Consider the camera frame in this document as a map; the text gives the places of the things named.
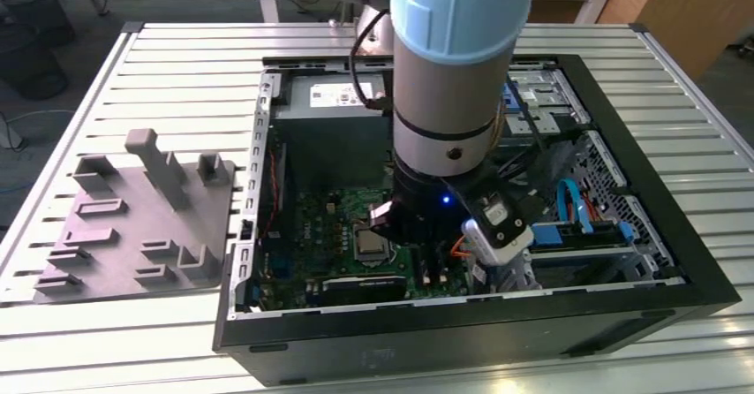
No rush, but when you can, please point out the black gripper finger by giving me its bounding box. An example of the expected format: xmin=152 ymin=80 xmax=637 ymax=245
xmin=365 ymin=201 xmax=414 ymax=246

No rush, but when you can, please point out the silver CPU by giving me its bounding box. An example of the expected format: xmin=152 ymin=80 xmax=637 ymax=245
xmin=354 ymin=230 xmax=385 ymax=254

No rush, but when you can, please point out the CPU socket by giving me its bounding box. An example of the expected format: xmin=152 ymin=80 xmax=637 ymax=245
xmin=346 ymin=219 xmax=394 ymax=268

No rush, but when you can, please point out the green motherboard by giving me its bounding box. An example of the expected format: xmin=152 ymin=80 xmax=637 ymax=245
xmin=252 ymin=184 xmax=472 ymax=307

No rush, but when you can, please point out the black graphics card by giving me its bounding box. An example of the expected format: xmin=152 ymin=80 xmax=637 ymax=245
xmin=316 ymin=272 xmax=408 ymax=301

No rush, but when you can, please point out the grey power supply unit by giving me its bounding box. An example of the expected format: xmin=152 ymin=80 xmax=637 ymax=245
xmin=270 ymin=73 xmax=396 ymax=187

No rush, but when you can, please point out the black case fan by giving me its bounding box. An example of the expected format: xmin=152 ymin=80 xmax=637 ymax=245
xmin=257 ymin=140 xmax=296 ymax=240

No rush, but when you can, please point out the hard disk in blue carrier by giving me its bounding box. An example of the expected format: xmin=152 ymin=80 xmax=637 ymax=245
xmin=528 ymin=219 xmax=636 ymax=248

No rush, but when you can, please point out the black PC case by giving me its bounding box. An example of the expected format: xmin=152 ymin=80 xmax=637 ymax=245
xmin=209 ymin=52 xmax=740 ymax=384

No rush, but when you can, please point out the grey metal disk bay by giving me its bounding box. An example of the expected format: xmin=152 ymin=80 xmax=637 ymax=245
xmin=517 ymin=221 xmax=684 ymax=289

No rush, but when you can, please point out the grey metal drive cage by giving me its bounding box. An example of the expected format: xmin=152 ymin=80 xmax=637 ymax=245
xmin=505 ymin=64 xmax=589 ymax=148

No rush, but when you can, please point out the blue drive bay latch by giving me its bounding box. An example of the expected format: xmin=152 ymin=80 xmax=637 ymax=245
xmin=502 ymin=82 xmax=528 ymax=115

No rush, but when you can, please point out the grey parts rack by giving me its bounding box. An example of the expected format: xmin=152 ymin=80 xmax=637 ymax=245
xmin=31 ymin=128 xmax=242 ymax=309

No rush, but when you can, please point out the wooden cabinet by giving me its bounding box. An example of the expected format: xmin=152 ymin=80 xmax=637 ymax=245
xmin=599 ymin=0 xmax=754 ymax=84

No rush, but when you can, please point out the black bin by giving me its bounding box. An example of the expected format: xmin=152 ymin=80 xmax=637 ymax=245
xmin=0 ymin=0 xmax=77 ymax=102

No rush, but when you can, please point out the orange wire bundle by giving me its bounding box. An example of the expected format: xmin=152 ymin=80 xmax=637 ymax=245
xmin=449 ymin=234 xmax=476 ymax=259

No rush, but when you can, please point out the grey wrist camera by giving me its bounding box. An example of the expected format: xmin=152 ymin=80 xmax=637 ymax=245
xmin=460 ymin=193 xmax=536 ymax=266

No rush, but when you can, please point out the red black twisted wire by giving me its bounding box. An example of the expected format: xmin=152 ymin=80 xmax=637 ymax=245
xmin=265 ymin=151 xmax=285 ymax=239

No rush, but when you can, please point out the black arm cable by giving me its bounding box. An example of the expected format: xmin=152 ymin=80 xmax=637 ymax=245
xmin=346 ymin=8 xmax=390 ymax=113

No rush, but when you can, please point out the blue data cable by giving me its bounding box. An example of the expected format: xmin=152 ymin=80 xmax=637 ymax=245
xmin=555 ymin=177 xmax=596 ymax=234

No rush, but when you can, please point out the black cable bundle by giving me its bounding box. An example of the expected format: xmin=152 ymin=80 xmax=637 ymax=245
xmin=490 ymin=128 xmax=584 ymax=183

